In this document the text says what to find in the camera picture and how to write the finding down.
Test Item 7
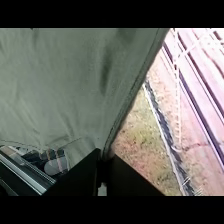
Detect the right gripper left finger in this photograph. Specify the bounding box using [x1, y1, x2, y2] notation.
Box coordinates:
[43, 148, 102, 197]

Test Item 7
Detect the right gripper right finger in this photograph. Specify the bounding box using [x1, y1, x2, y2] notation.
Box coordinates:
[106, 154, 165, 197]

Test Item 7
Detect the olive green garment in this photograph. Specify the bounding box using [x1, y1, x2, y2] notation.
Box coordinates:
[0, 28, 170, 169]

